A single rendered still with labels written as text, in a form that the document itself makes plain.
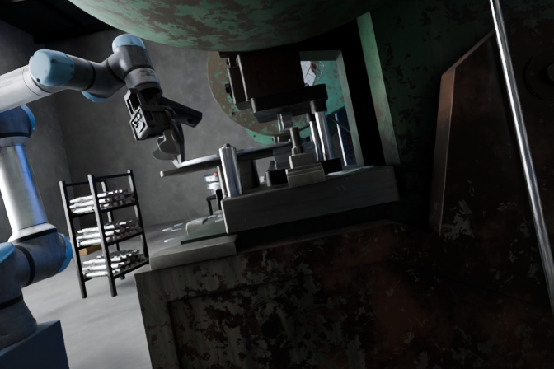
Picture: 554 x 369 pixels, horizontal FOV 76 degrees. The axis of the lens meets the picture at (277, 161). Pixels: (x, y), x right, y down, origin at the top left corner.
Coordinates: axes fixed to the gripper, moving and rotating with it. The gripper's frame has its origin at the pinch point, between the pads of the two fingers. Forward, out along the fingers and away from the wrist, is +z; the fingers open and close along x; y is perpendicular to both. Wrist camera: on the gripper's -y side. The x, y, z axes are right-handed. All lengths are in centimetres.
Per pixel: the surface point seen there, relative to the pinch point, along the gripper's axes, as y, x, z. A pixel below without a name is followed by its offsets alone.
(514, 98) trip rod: -19, 59, 22
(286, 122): -15.5, 21.0, 2.8
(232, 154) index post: 4.3, 22.3, 9.2
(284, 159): -10.3, 20.2, 11.1
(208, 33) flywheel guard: 15.3, 40.4, -0.6
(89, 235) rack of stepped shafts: -47, -234, -47
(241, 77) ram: -6.9, 22.3, -8.0
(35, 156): -119, -634, -320
